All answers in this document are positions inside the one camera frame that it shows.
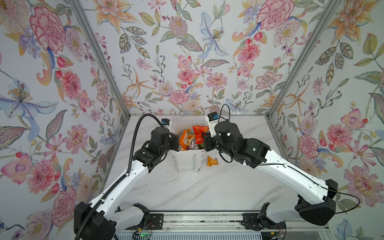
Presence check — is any red snack packet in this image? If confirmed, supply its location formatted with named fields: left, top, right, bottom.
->
left=193, top=126, right=210, bottom=145

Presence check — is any orange small snack packet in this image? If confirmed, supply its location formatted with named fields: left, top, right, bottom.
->
left=179, top=129, right=193, bottom=151

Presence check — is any white paper gift bag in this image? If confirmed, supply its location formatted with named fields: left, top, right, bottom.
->
left=171, top=124, right=207, bottom=175

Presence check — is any multicolour Fox's candy bag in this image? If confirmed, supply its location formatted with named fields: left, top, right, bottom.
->
left=187, top=135, right=204, bottom=150

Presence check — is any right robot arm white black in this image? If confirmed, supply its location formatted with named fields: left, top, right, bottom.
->
left=203, top=113, right=338, bottom=230

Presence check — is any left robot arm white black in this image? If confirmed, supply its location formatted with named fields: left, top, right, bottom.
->
left=74, top=127, right=179, bottom=240

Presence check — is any small orange wrapped candy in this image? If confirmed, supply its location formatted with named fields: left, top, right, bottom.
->
left=207, top=156, right=219, bottom=167

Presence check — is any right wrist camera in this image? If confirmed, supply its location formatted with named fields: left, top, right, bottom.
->
left=205, top=112, right=220, bottom=138

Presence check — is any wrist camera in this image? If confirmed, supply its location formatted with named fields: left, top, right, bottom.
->
left=205, top=112, right=220, bottom=138
left=162, top=119, right=172, bottom=131

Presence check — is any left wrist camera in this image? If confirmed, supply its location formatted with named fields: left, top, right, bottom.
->
left=162, top=119, right=172, bottom=131

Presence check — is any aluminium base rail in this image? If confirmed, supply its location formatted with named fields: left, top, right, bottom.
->
left=73, top=210, right=331, bottom=233

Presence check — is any left aluminium corner post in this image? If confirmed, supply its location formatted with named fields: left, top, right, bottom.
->
left=69, top=0, right=131, bottom=120

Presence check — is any aluminium corner post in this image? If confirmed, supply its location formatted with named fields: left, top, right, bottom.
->
left=69, top=0, right=131, bottom=120
left=265, top=0, right=340, bottom=121

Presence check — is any right aluminium corner post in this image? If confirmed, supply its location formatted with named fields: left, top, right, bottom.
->
left=265, top=0, right=340, bottom=121

